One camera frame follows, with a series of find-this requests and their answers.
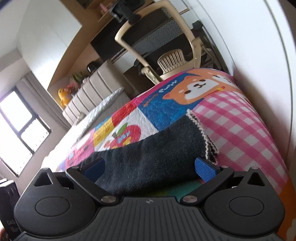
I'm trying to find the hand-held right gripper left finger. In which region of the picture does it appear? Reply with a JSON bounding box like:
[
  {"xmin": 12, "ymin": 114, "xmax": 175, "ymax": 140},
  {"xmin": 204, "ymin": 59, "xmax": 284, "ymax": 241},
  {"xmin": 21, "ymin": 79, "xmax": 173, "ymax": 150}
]
[{"xmin": 30, "ymin": 158, "xmax": 118, "ymax": 206}]

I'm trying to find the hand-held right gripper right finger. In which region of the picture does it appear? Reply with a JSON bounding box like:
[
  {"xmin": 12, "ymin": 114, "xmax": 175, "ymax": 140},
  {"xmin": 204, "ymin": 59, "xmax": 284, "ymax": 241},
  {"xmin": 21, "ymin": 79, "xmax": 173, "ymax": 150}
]
[{"xmin": 180, "ymin": 157, "xmax": 267, "ymax": 206}]

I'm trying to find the black garment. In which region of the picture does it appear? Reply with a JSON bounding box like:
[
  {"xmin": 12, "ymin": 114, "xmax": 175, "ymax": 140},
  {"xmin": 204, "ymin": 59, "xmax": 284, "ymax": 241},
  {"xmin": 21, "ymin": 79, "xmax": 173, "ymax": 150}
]
[{"xmin": 76, "ymin": 109, "xmax": 218, "ymax": 197}]

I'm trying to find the white bed sheet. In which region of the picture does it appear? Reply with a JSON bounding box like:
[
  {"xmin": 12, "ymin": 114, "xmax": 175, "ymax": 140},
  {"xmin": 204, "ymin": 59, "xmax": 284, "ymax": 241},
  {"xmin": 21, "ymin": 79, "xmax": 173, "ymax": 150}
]
[{"xmin": 41, "ymin": 120, "xmax": 93, "ymax": 170}]

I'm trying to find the colourful printed blanket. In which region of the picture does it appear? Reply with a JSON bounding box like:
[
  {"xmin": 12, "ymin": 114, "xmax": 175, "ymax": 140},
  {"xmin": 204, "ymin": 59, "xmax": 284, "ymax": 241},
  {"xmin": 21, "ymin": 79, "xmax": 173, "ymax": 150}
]
[{"xmin": 53, "ymin": 68, "xmax": 290, "ymax": 202}]

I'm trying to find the white quilted bedding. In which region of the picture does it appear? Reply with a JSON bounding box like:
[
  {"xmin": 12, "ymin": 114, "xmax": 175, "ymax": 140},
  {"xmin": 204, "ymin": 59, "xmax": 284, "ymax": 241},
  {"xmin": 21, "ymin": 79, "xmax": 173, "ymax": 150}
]
[{"xmin": 76, "ymin": 87, "xmax": 125, "ymax": 126}]

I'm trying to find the beige padded headboard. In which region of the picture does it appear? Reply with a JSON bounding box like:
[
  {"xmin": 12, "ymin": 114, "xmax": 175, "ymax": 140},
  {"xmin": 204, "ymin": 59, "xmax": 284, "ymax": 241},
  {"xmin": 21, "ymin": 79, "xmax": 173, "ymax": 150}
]
[{"xmin": 62, "ymin": 60, "xmax": 130, "ymax": 127}]

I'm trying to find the yellow plush toy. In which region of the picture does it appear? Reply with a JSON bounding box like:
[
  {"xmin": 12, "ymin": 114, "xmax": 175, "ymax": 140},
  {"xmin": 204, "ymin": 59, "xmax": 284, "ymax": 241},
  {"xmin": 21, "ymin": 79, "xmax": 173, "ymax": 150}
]
[{"xmin": 58, "ymin": 88, "xmax": 71, "ymax": 108}]

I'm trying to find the grey curtain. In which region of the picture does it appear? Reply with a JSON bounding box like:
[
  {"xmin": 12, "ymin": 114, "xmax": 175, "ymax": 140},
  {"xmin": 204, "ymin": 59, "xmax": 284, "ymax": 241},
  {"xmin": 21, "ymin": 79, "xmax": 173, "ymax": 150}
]
[{"xmin": 21, "ymin": 71, "xmax": 70, "ymax": 131}]

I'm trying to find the green potted plant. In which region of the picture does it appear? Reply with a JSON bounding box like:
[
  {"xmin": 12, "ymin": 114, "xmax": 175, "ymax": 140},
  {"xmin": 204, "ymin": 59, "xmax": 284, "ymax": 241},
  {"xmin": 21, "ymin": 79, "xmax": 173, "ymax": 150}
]
[{"xmin": 72, "ymin": 72, "xmax": 85, "ymax": 84}]

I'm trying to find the black box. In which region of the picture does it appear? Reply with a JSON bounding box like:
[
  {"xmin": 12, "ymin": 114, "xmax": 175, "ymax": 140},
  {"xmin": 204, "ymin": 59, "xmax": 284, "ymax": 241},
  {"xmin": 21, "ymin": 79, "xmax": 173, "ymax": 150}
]
[{"xmin": 0, "ymin": 178, "xmax": 22, "ymax": 241}]

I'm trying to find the dark framed window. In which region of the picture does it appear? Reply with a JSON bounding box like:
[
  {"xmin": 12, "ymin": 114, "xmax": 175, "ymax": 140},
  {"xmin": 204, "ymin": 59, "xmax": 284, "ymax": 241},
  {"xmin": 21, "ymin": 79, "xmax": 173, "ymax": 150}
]
[{"xmin": 0, "ymin": 85, "xmax": 52, "ymax": 179}]

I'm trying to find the wooden shelf unit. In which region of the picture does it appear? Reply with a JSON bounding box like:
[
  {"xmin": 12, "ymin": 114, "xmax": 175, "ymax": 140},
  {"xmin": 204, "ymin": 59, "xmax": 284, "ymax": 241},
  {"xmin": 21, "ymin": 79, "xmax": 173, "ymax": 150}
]
[{"xmin": 47, "ymin": 0, "xmax": 162, "ymax": 103}]

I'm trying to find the beige office chair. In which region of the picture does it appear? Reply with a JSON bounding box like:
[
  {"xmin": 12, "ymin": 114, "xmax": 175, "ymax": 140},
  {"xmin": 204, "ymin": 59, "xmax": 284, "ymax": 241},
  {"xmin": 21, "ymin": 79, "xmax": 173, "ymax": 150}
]
[{"xmin": 115, "ymin": 0, "xmax": 212, "ymax": 85}]

